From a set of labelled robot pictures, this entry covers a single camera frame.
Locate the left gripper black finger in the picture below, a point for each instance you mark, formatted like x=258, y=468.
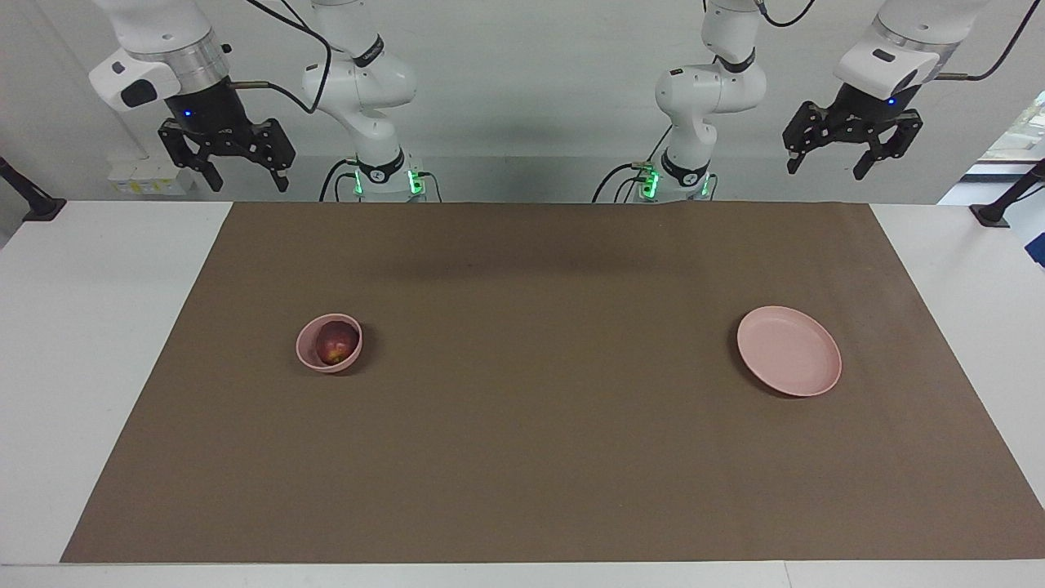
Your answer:
x=898, y=135
x=804, y=131

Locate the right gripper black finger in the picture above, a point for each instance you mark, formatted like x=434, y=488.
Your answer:
x=184, y=147
x=273, y=147

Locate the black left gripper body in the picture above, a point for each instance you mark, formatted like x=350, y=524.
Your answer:
x=861, y=106

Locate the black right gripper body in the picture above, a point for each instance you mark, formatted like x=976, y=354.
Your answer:
x=212, y=118

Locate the dark red apple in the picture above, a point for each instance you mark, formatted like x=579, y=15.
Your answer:
x=335, y=343

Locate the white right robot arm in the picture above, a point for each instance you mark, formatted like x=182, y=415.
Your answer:
x=359, y=82

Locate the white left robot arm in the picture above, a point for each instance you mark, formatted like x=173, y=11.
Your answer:
x=702, y=90

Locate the pink bowl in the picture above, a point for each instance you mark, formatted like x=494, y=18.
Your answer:
x=306, y=347

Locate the pink plate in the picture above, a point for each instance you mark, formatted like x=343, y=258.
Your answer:
x=788, y=351

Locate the black clamp stand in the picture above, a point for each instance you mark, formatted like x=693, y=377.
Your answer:
x=41, y=208
x=992, y=215

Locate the blue object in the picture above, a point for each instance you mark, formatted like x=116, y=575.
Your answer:
x=1038, y=249

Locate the brown table mat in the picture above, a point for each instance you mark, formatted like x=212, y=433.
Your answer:
x=522, y=408

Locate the white wall socket box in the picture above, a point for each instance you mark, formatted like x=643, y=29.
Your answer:
x=135, y=181

